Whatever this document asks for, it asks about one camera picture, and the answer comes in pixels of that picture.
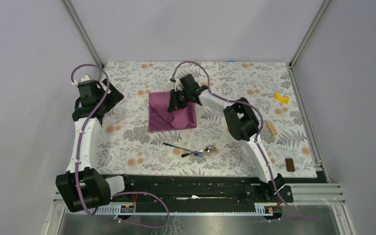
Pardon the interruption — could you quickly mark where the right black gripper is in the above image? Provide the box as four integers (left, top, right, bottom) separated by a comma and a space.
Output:
167, 89, 190, 113

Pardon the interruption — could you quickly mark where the purple cloth napkin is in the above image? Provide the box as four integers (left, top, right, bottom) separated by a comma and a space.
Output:
148, 92, 197, 132

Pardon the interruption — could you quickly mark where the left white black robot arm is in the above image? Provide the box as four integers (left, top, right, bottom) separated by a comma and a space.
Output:
55, 79, 132, 214

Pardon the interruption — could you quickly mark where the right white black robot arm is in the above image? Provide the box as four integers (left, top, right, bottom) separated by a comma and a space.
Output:
168, 74, 285, 202

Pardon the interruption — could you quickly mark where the floral patterned tablecloth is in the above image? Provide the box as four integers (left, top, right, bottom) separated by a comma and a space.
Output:
95, 61, 316, 178

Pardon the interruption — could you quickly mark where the iridescent spoon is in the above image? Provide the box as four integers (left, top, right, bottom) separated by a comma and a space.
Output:
181, 145, 217, 158

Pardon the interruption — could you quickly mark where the iridescent fork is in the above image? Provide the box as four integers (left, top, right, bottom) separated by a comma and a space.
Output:
163, 142, 205, 158

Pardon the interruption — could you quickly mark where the light wooden block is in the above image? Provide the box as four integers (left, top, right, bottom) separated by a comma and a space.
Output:
266, 121, 278, 136

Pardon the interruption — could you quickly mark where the yellow plastic piece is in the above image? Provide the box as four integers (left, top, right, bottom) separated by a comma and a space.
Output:
274, 93, 290, 104

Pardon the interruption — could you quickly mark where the dark brown block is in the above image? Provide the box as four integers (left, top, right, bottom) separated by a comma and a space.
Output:
285, 158, 296, 172

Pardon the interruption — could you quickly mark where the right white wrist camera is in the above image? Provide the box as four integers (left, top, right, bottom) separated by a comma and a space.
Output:
170, 77, 184, 92

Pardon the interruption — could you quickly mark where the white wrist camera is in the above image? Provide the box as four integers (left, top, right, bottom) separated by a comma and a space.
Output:
170, 77, 184, 92
71, 74, 91, 87

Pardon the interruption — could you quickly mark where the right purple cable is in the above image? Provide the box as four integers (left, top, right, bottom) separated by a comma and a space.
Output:
169, 60, 320, 223

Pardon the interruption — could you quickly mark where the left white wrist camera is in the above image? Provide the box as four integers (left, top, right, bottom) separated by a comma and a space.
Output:
71, 74, 91, 87

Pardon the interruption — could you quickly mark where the left aluminium frame post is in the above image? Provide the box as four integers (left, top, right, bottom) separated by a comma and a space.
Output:
61, 0, 104, 67

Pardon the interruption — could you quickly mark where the aluminium frame post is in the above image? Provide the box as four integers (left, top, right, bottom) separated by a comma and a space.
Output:
289, 0, 332, 68
61, 0, 104, 67

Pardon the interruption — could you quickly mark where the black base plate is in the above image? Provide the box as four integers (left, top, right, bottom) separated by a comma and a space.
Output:
112, 175, 294, 205

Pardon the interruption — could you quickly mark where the slotted cable duct rail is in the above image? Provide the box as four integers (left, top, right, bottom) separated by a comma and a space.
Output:
64, 202, 284, 217

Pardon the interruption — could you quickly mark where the right aluminium frame post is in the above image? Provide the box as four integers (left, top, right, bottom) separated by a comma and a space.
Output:
289, 0, 332, 68

